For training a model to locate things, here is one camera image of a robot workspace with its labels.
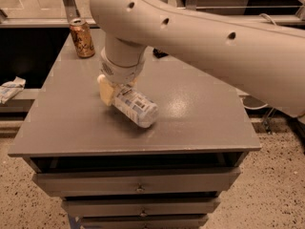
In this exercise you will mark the white blue tissue packet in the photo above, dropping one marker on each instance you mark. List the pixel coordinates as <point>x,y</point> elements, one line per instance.
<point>10,89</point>

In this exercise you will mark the grey metal rail frame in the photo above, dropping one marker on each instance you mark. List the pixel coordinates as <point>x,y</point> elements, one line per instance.
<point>38,16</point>

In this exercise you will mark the middle grey drawer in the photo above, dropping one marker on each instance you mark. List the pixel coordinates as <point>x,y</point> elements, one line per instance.
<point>140,207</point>

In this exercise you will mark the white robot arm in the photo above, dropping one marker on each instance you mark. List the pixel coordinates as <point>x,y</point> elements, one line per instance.
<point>260,59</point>

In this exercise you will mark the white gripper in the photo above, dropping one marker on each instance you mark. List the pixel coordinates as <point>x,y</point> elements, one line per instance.
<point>121,73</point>

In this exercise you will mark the gold soda can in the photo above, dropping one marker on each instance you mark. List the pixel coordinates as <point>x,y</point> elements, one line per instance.
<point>81,37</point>

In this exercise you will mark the grey drawer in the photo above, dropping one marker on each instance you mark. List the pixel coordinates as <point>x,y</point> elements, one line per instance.
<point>140,207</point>
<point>137,182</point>
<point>149,222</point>

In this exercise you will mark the top grey drawer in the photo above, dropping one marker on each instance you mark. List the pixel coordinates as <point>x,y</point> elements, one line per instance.
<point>137,182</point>

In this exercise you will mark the bottom grey drawer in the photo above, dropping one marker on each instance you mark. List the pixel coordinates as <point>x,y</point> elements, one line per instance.
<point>149,222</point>

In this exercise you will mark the black snack wrapper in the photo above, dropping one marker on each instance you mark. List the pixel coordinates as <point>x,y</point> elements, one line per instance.
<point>159,54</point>

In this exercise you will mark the clear blue-label plastic bottle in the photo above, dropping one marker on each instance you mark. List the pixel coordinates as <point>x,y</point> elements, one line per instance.
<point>135,106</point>

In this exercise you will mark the grey drawer cabinet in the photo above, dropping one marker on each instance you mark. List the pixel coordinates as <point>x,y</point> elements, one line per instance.
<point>158,158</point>

